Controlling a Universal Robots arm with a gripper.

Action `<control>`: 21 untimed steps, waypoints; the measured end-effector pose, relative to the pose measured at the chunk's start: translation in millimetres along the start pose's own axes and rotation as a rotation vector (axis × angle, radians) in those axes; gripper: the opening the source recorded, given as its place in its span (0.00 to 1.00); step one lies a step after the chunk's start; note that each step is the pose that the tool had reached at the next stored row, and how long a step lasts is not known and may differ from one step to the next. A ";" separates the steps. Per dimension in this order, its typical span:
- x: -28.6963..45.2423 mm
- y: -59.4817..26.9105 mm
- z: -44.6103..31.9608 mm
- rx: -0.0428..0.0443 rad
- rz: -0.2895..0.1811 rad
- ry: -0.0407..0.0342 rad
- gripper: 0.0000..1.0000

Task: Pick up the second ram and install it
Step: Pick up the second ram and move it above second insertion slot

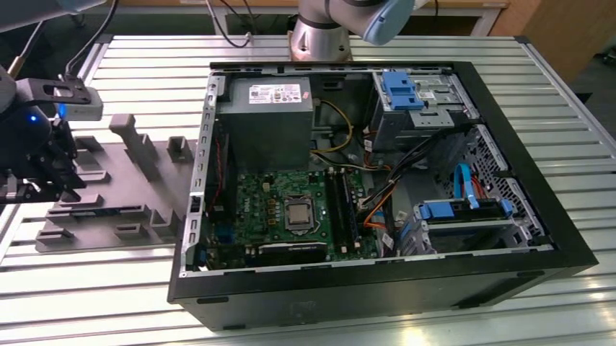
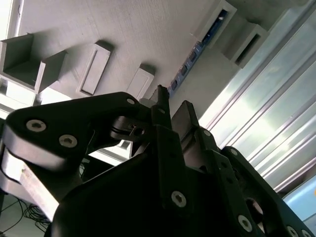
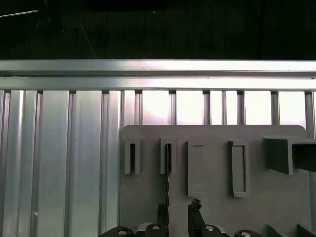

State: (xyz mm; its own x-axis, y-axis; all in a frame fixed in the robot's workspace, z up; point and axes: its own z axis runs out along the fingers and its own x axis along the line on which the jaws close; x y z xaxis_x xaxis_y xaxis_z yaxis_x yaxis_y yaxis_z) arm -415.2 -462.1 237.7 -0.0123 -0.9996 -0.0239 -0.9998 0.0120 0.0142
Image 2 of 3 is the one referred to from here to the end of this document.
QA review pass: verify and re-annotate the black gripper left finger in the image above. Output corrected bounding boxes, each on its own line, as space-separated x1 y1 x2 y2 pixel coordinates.
2 85 187 208

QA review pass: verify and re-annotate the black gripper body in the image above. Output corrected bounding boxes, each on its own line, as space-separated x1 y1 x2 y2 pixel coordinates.
46 150 250 237

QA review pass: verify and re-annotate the blue RAM stick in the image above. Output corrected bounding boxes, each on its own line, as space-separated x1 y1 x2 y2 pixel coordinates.
167 9 232 96

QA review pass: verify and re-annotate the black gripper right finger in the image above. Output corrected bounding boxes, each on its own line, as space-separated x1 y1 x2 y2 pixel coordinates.
171 100 316 237

